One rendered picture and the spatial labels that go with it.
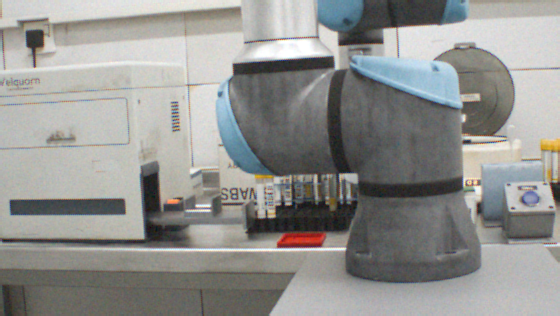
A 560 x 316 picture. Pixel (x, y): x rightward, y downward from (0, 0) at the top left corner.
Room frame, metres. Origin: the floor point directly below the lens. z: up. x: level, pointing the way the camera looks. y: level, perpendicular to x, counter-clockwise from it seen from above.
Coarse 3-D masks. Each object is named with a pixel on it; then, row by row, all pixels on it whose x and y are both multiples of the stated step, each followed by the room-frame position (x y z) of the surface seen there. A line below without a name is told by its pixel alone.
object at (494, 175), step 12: (492, 168) 1.17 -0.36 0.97; (504, 168) 1.16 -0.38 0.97; (516, 168) 1.16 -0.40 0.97; (528, 168) 1.16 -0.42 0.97; (540, 168) 1.15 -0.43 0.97; (492, 180) 1.17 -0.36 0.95; (504, 180) 1.16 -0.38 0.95; (516, 180) 1.16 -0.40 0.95; (528, 180) 1.16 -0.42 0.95; (540, 180) 1.15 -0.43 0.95; (480, 192) 1.21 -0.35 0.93; (492, 192) 1.17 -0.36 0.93; (492, 204) 1.17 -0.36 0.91; (480, 216) 1.21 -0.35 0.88; (492, 216) 1.17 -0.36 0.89
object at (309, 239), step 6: (288, 234) 1.16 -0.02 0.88; (294, 234) 1.16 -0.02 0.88; (300, 234) 1.16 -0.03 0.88; (306, 234) 1.16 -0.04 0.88; (312, 234) 1.15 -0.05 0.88; (318, 234) 1.15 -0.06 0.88; (324, 234) 1.14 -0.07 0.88; (282, 240) 1.13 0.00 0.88; (288, 240) 1.14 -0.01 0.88; (294, 240) 1.14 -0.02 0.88; (300, 240) 1.13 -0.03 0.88; (306, 240) 1.13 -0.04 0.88; (312, 240) 1.13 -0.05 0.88; (318, 240) 1.13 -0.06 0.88; (324, 240) 1.12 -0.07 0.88; (282, 246) 1.10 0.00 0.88; (288, 246) 1.10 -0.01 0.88; (294, 246) 1.10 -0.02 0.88; (300, 246) 1.09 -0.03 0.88; (306, 246) 1.09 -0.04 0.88; (312, 246) 1.09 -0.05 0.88; (318, 246) 1.09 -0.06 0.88
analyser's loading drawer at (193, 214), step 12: (192, 204) 1.21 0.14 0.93; (216, 204) 1.19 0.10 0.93; (252, 204) 1.20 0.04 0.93; (156, 216) 1.20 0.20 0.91; (168, 216) 1.19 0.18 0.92; (180, 216) 1.19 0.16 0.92; (192, 216) 1.17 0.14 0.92; (204, 216) 1.17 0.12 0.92; (216, 216) 1.17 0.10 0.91; (228, 216) 1.17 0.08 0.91; (240, 216) 1.16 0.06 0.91; (252, 216) 1.20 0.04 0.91
